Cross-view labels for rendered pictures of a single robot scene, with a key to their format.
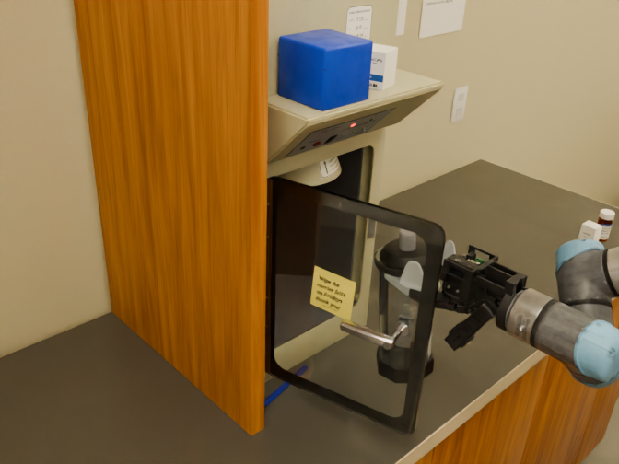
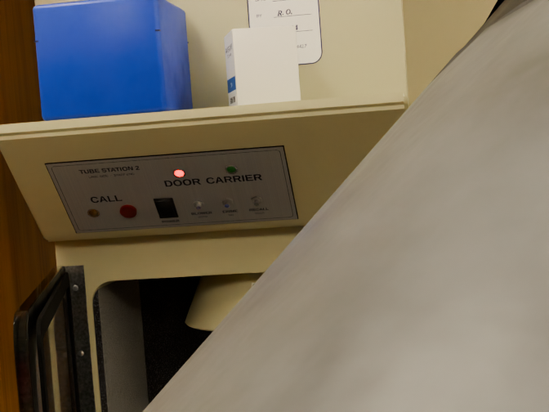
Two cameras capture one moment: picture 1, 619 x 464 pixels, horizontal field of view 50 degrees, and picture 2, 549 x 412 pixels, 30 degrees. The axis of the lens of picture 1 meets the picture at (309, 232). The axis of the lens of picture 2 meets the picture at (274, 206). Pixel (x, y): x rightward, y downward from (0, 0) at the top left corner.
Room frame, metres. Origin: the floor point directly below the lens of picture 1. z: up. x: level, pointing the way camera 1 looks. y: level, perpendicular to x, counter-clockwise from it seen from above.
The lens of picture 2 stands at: (0.58, -0.75, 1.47)
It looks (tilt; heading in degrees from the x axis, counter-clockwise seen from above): 3 degrees down; 53
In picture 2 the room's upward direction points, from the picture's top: 4 degrees counter-clockwise
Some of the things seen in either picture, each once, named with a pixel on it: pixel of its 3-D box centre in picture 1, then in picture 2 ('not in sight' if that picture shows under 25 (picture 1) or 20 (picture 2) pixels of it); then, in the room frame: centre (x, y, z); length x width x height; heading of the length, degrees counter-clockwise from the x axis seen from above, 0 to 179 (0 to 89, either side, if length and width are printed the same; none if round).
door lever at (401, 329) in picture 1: (373, 329); not in sight; (0.83, -0.11, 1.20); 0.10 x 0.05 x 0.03; 60
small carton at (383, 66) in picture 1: (376, 66); (261, 69); (1.08, -0.10, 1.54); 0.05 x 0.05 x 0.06; 62
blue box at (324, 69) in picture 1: (324, 68); (117, 62); (0.99, -0.01, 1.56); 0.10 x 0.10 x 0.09; 45
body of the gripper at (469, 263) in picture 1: (482, 288); not in sight; (0.86, -0.27, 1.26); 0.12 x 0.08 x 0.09; 45
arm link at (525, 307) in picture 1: (528, 317); not in sight; (0.80, -0.32, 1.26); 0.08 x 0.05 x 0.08; 135
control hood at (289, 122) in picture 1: (353, 119); (212, 172); (1.04, -0.06, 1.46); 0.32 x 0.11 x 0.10; 135
